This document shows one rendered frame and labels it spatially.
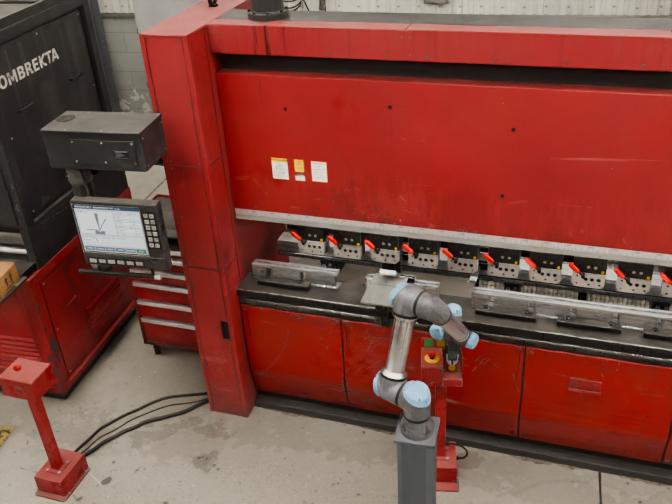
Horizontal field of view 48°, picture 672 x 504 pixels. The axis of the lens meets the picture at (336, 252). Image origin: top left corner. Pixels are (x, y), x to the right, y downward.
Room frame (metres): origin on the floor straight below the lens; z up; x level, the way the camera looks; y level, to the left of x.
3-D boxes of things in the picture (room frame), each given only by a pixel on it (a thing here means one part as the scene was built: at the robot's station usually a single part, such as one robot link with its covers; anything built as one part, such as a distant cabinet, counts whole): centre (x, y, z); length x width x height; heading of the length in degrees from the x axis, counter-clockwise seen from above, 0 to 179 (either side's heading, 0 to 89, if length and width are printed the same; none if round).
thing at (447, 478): (2.88, -0.48, 0.06); 0.25 x 0.20 x 0.12; 173
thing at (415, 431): (2.44, -0.30, 0.82); 0.15 x 0.15 x 0.10
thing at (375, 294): (3.21, -0.24, 1.00); 0.26 x 0.18 x 0.01; 160
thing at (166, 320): (4.20, 1.00, 0.50); 0.50 x 0.50 x 1.00; 70
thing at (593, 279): (3.01, -1.20, 1.18); 0.15 x 0.09 x 0.17; 70
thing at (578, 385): (2.85, -1.19, 0.58); 0.15 x 0.02 x 0.07; 70
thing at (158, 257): (3.26, 1.02, 1.42); 0.45 x 0.12 x 0.36; 75
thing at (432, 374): (2.91, -0.48, 0.75); 0.20 x 0.16 x 0.18; 83
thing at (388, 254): (3.36, -0.26, 1.18); 0.15 x 0.09 x 0.17; 70
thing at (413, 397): (2.45, -0.30, 0.94); 0.13 x 0.12 x 0.14; 47
